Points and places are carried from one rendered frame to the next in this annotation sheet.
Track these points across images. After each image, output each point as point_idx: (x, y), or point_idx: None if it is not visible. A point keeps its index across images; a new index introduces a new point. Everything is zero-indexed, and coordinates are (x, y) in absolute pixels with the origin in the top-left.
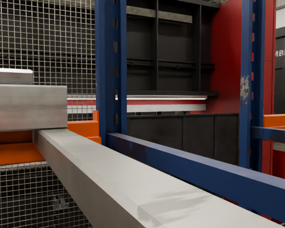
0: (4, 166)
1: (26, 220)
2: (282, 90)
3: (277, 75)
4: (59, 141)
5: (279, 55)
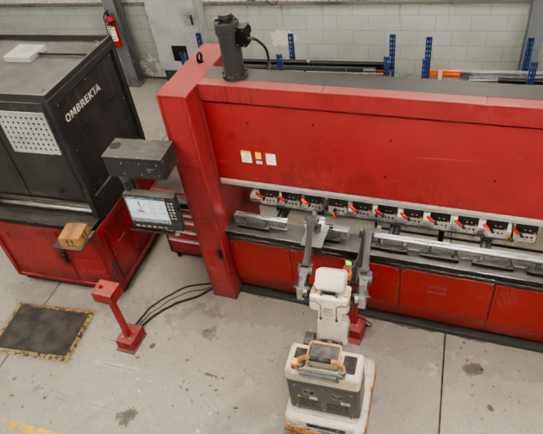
0: (427, 241)
1: None
2: (96, 148)
3: (86, 135)
4: None
5: (78, 111)
